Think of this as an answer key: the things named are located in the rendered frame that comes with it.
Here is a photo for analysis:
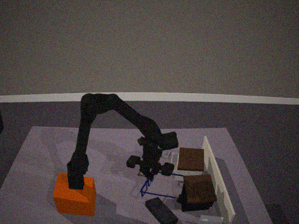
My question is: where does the cream flat panel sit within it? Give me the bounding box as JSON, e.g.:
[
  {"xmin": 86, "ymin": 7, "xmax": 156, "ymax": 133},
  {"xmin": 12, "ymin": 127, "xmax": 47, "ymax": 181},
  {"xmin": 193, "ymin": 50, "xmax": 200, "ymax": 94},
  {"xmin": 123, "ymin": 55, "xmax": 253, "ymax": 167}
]
[{"xmin": 202, "ymin": 136, "xmax": 235, "ymax": 224}]

